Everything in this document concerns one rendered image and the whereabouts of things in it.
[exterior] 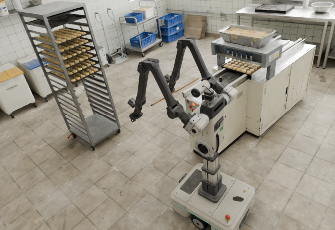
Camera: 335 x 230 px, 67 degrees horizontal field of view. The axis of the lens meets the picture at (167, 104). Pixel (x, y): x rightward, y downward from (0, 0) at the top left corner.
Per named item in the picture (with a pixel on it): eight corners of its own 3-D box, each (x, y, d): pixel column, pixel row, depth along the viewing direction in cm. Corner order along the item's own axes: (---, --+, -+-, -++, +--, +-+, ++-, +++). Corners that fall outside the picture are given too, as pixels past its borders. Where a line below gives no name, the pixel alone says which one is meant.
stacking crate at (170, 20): (171, 20, 708) (170, 13, 697) (182, 21, 684) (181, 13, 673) (156, 27, 672) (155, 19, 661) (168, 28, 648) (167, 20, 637)
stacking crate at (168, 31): (172, 27, 718) (171, 20, 707) (183, 29, 694) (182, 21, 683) (157, 34, 684) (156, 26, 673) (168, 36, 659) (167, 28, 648)
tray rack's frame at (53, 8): (122, 131, 369) (85, 2, 273) (93, 152, 339) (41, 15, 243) (97, 117, 408) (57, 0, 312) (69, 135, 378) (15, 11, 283)
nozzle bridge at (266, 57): (228, 58, 341) (228, 34, 322) (279, 72, 292) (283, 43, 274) (212, 67, 324) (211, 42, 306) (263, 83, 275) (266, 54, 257)
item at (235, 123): (225, 125, 357) (224, 66, 309) (246, 135, 333) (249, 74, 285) (190, 152, 321) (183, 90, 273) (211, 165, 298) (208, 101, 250)
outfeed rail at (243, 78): (298, 42, 356) (299, 38, 352) (301, 43, 354) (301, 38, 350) (202, 106, 254) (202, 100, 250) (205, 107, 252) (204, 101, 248)
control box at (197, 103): (188, 107, 280) (187, 96, 273) (205, 115, 264) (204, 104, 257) (186, 108, 278) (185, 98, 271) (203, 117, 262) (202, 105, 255)
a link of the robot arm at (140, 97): (143, 66, 167) (153, 60, 174) (136, 62, 169) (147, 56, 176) (137, 110, 197) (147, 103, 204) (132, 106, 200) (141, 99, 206)
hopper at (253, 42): (232, 35, 316) (232, 24, 308) (274, 43, 278) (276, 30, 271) (217, 42, 301) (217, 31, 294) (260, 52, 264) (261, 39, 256)
